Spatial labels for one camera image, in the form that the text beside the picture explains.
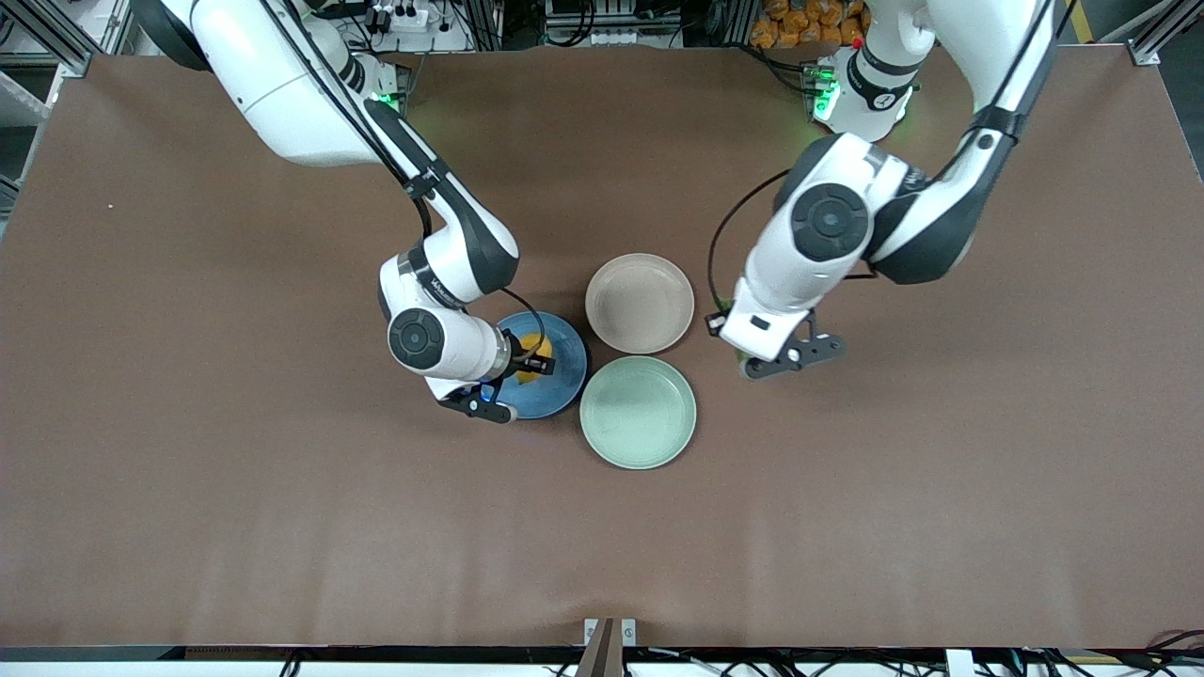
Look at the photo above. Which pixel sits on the blue plate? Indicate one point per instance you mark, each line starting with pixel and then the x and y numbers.
pixel 566 378

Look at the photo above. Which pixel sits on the bag of orange items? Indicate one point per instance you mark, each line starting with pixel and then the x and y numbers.
pixel 809 26

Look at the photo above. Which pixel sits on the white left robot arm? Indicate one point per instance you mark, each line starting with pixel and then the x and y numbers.
pixel 809 273

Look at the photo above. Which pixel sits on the yellow lemon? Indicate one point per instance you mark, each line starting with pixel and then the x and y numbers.
pixel 532 350

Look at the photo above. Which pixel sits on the green lettuce leaf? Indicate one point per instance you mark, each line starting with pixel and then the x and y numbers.
pixel 723 304

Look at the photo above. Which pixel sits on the metal table edge bracket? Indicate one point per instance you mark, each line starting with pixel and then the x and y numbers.
pixel 609 639

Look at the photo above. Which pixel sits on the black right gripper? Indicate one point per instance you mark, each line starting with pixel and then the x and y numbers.
pixel 528 359

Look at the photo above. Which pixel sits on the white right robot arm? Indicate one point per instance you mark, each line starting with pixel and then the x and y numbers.
pixel 282 89

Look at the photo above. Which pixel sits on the aluminium frame profile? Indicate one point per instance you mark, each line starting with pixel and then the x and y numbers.
pixel 56 38
pixel 1152 47

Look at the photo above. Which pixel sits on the white power strip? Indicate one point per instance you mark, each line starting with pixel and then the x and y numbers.
pixel 414 21

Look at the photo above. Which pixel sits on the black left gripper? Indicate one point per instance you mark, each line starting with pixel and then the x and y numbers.
pixel 712 331

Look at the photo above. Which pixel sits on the light green plate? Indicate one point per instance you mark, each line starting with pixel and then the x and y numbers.
pixel 638 412

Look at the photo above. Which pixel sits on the beige plate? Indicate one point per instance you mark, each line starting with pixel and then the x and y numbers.
pixel 640 303

